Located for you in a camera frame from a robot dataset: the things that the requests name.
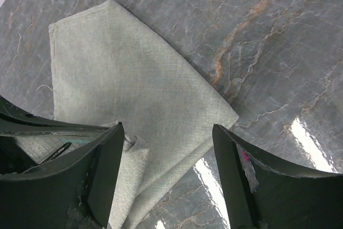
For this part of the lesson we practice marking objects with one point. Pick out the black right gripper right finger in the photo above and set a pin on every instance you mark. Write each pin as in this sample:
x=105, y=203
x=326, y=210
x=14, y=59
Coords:
x=262, y=190

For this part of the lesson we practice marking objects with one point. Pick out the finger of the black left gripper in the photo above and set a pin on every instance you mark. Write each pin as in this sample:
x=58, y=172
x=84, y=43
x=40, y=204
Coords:
x=28, y=140

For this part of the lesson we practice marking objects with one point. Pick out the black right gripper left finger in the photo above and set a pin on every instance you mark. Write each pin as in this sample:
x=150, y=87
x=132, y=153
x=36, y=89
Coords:
x=74, y=190

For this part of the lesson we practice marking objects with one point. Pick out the grey-green cloth napkin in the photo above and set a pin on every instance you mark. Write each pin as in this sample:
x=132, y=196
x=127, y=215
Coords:
x=109, y=67

